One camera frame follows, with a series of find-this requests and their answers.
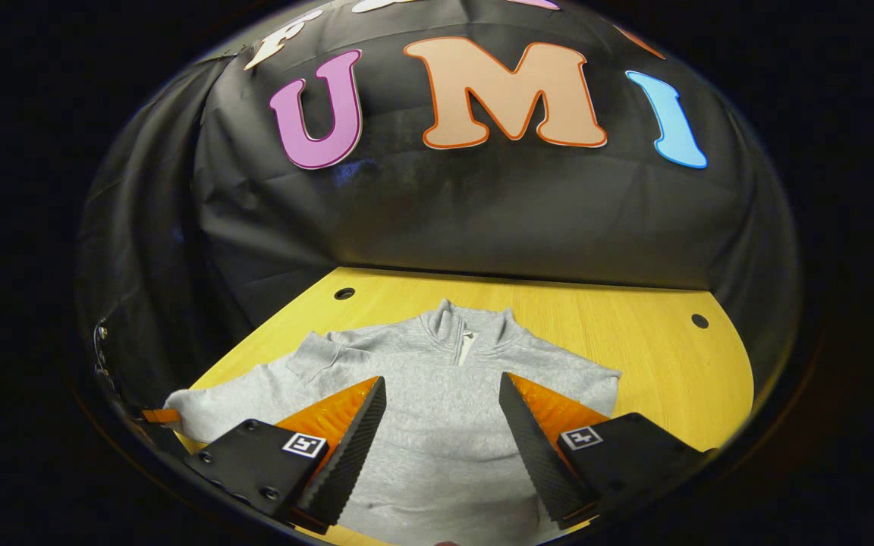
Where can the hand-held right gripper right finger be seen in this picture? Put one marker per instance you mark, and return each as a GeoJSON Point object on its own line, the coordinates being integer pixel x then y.
{"type": "Point", "coordinates": [536, 455]}

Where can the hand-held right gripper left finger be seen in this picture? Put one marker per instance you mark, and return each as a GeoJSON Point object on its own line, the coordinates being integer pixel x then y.
{"type": "Point", "coordinates": [350, 455]}

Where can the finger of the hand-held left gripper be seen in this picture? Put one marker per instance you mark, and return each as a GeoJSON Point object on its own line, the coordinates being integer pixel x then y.
{"type": "Point", "coordinates": [161, 416]}

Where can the grey zip-neck sweatshirt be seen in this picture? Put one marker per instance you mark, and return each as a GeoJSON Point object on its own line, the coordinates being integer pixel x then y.
{"type": "Point", "coordinates": [444, 425]}

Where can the black backdrop cloth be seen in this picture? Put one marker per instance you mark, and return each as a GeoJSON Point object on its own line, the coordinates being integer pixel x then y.
{"type": "Point", "coordinates": [482, 212]}

